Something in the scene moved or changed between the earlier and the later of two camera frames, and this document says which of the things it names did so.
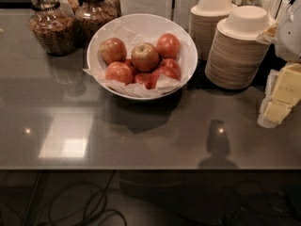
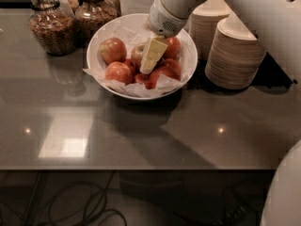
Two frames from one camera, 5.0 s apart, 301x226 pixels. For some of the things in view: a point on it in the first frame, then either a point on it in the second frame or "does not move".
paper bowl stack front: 234,58 does not move
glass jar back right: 111,4 does not move
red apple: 170,66 does not move
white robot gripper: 290,38 to 164,20
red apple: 170,72 to 150,79
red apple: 112,50 does not move
